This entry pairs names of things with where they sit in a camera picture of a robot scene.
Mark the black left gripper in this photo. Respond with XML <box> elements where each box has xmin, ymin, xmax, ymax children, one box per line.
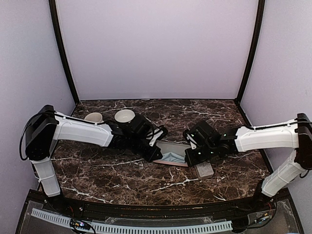
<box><xmin>128</xmin><ymin>136</ymin><xmax>163</xmax><ymax>163</ymax></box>

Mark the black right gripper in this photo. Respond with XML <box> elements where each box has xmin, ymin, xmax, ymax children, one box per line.
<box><xmin>185</xmin><ymin>143</ymin><xmax>217</xmax><ymax>166</ymax></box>

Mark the grey case teal lining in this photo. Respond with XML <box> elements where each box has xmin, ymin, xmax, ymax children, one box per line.
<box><xmin>195</xmin><ymin>162</ymin><xmax>214</xmax><ymax>179</ymax></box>

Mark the pink glasses case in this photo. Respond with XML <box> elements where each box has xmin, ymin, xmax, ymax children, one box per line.
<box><xmin>153</xmin><ymin>141</ymin><xmax>190</xmax><ymax>167</ymax></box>

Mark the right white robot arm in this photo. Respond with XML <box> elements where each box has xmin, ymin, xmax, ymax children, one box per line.
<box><xmin>183</xmin><ymin>113</ymin><xmax>312</xmax><ymax>212</ymax></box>

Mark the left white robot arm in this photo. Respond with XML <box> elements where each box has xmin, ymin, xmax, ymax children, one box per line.
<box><xmin>19</xmin><ymin>105</ymin><xmax>168</xmax><ymax>213</ymax></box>

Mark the white bowl dark exterior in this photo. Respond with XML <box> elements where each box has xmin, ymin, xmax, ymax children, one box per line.
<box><xmin>114</xmin><ymin>109</ymin><xmax>136</xmax><ymax>123</ymax></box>

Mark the beige ceramic mug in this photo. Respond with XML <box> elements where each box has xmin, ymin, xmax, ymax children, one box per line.
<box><xmin>84</xmin><ymin>112</ymin><xmax>103</xmax><ymax>123</ymax></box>

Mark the small circuit board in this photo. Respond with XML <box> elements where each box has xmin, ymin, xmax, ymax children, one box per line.
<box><xmin>69</xmin><ymin>219</ymin><xmax>90</xmax><ymax>230</ymax></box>

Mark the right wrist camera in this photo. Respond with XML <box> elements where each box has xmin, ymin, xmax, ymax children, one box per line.
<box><xmin>183</xmin><ymin>129</ymin><xmax>197</xmax><ymax>150</ymax></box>

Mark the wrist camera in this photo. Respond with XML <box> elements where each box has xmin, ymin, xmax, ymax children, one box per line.
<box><xmin>146</xmin><ymin>125</ymin><xmax>168</xmax><ymax>147</ymax></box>
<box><xmin>183</xmin><ymin>129</ymin><xmax>197</xmax><ymax>150</ymax></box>

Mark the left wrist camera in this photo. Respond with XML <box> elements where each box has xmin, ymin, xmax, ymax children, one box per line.
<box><xmin>146</xmin><ymin>125</ymin><xmax>168</xmax><ymax>147</ymax></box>

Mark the black front table rail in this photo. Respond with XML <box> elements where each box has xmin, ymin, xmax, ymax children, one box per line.
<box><xmin>52</xmin><ymin>197</ymin><xmax>256</xmax><ymax>220</ymax></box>

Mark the white slotted cable duct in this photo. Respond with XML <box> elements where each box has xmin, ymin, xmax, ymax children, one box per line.
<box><xmin>31</xmin><ymin>208</ymin><xmax>233</xmax><ymax>234</ymax></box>

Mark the black frame right post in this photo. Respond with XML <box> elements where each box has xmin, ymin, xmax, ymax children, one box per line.
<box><xmin>234</xmin><ymin>0</ymin><xmax>266</xmax><ymax>106</ymax></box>

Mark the black frame post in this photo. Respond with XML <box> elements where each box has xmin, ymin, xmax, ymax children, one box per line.
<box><xmin>48</xmin><ymin>0</ymin><xmax>80</xmax><ymax>105</ymax></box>
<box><xmin>234</xmin><ymin>0</ymin><xmax>266</xmax><ymax>106</ymax></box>

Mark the black frame left post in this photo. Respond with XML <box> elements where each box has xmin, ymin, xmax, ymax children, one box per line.
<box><xmin>48</xmin><ymin>0</ymin><xmax>80</xmax><ymax>105</ymax></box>

